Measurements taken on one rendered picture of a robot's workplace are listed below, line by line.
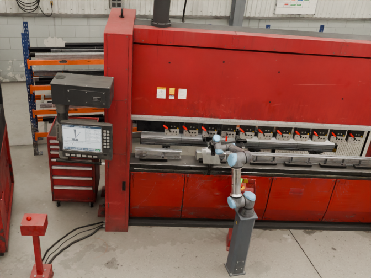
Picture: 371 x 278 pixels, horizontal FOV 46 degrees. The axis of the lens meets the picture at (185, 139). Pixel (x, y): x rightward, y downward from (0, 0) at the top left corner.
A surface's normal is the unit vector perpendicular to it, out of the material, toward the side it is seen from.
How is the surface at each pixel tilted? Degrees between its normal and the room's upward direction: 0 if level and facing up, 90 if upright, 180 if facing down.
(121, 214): 90
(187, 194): 90
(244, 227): 90
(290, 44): 90
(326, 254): 0
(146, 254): 0
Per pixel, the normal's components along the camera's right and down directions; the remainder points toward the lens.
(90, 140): -0.01, 0.51
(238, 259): 0.26, 0.51
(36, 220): 0.08, -0.86
